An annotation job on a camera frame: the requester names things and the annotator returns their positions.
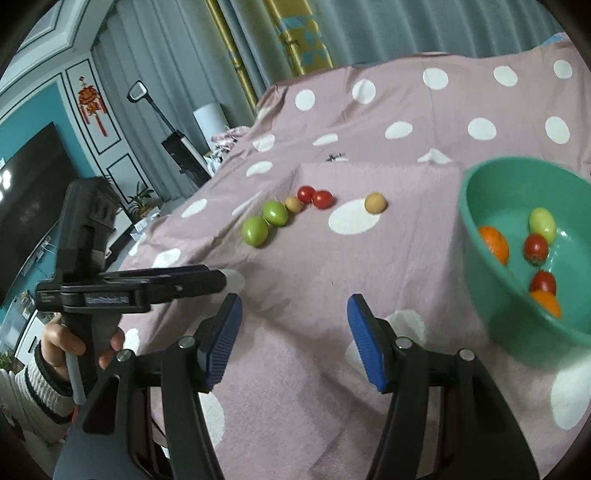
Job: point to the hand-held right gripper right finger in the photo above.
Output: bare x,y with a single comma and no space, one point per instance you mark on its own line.
367,341

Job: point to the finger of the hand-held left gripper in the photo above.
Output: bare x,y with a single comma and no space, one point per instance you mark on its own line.
194,286
161,271

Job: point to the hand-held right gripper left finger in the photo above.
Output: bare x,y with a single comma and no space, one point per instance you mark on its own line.
226,337

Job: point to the green jujube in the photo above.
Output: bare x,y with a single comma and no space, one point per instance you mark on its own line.
275,212
542,223
255,232

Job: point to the yellow cherry tomato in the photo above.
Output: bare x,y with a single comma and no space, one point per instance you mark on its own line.
375,202
292,203

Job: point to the red cherry tomato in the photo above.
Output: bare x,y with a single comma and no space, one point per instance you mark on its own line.
543,281
304,194
322,199
535,249

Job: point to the orange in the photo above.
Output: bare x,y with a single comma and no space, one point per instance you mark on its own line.
494,243
545,303

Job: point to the green plastic bowl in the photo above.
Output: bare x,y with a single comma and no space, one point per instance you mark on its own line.
498,203

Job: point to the person's left forearm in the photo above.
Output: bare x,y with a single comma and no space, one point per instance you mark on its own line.
41,397

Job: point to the person's left hand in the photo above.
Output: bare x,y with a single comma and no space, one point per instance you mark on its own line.
60,344

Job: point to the black television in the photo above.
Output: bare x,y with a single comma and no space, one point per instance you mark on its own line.
32,198

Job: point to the potted plant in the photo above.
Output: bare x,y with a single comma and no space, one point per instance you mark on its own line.
141,198

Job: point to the black upright vacuum cleaner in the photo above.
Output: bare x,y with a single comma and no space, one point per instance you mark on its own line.
182,154

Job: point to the pile of clothes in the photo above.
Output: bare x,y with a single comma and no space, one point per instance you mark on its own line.
226,141

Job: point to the white cylinder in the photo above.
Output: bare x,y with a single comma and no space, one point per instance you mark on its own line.
210,117

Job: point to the pink polka dot blanket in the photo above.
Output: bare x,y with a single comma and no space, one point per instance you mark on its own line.
415,129

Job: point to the gold patterned curtain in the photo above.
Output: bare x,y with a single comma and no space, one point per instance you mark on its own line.
295,37

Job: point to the grey curtain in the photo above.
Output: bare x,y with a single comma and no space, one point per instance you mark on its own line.
392,23

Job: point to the pastel patterned quilt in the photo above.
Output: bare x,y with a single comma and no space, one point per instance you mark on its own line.
556,40

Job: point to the red knot wall ornament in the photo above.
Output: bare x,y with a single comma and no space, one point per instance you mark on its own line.
92,106

